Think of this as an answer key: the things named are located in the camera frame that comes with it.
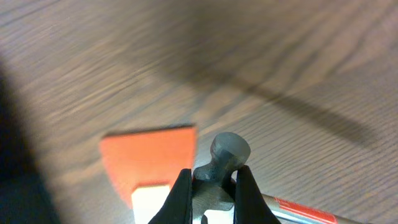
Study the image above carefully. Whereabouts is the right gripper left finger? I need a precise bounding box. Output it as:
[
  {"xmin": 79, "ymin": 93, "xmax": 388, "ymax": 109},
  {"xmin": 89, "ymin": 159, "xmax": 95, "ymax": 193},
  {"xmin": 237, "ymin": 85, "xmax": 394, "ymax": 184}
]
[{"xmin": 149, "ymin": 169, "xmax": 192, "ymax": 224}]

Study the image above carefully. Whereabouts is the dark green open box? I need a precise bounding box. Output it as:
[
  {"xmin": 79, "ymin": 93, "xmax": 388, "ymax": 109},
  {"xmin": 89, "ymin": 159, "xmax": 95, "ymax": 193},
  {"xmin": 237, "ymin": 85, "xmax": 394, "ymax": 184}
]
[{"xmin": 1, "ymin": 65, "xmax": 61, "ymax": 224}]

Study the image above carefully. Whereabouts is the orange scraper wooden handle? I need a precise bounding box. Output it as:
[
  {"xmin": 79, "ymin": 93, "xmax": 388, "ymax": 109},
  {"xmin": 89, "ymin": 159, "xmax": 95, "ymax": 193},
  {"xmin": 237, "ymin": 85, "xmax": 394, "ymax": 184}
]
[{"xmin": 99, "ymin": 125, "xmax": 197, "ymax": 223}]

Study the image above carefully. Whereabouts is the small claw hammer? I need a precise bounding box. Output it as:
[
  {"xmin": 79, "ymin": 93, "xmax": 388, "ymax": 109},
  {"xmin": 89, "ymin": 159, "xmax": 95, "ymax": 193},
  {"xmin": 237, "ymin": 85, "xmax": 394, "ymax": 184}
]
[{"xmin": 192, "ymin": 133, "xmax": 352, "ymax": 224}]

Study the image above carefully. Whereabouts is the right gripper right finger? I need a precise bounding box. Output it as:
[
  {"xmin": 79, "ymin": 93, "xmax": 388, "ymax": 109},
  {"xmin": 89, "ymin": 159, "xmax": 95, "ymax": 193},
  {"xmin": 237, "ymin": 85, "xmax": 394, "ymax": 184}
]
[{"xmin": 233, "ymin": 165, "xmax": 280, "ymax": 224}]

